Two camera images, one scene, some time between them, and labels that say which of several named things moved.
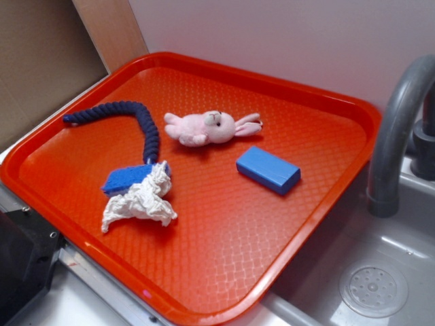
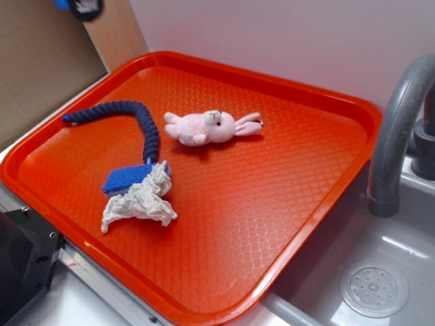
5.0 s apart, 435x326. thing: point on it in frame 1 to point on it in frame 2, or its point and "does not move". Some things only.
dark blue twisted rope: [130, 108] does not move
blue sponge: [119, 180] does not move
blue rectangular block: [270, 171] to [63, 5]
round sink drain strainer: [374, 289] does not move
